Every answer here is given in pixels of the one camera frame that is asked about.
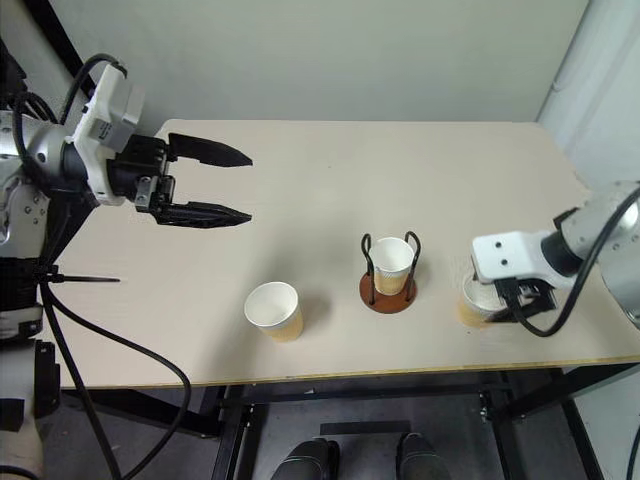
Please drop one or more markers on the dark rounded robot foot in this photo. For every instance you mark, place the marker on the dark rounded robot foot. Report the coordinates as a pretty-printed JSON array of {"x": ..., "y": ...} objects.
[
  {"x": 307, "y": 459},
  {"x": 422, "y": 457}
]

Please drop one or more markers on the black zip tie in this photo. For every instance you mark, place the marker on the black zip tie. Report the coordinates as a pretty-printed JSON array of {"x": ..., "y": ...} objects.
[{"x": 80, "y": 279}]

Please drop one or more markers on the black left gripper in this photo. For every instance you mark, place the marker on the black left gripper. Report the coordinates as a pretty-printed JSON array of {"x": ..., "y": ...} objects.
[{"x": 132, "y": 172}]

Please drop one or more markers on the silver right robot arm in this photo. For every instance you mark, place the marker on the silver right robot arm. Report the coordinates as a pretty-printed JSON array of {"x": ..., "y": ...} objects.
[{"x": 607, "y": 235}]

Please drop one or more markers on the black metal table frame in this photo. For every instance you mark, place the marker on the black metal table frame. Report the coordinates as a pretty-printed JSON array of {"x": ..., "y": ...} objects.
[{"x": 400, "y": 400}]

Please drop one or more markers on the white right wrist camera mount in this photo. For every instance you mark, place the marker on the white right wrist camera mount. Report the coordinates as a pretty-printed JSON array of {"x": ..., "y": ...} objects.
[{"x": 510, "y": 257}]

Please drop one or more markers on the black diagonal wall beam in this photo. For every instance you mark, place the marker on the black diagonal wall beam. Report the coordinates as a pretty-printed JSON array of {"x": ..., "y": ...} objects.
[{"x": 57, "y": 35}]

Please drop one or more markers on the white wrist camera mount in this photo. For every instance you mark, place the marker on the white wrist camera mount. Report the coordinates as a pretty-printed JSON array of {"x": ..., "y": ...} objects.
[
  {"x": 107, "y": 112},
  {"x": 510, "y": 257}
]

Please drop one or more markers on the white and tan paper cup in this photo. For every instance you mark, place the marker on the white and tan paper cup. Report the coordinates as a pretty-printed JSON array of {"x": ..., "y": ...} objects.
[
  {"x": 475, "y": 305},
  {"x": 392, "y": 270},
  {"x": 275, "y": 312}
]

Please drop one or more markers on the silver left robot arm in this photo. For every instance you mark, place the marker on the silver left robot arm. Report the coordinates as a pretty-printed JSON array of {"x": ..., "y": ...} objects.
[{"x": 42, "y": 150}]

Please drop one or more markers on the black floor tape strip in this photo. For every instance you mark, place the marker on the black floor tape strip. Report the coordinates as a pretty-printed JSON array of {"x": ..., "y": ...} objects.
[{"x": 365, "y": 428}]

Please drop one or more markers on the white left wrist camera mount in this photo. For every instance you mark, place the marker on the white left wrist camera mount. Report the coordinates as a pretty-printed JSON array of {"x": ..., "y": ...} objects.
[{"x": 107, "y": 112}]

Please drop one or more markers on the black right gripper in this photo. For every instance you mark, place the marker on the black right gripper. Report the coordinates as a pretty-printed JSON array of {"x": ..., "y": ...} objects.
[{"x": 537, "y": 295}]

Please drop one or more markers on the black and white robot torso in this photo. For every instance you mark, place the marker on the black and white robot torso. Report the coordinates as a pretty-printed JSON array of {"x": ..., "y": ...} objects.
[{"x": 22, "y": 320}]

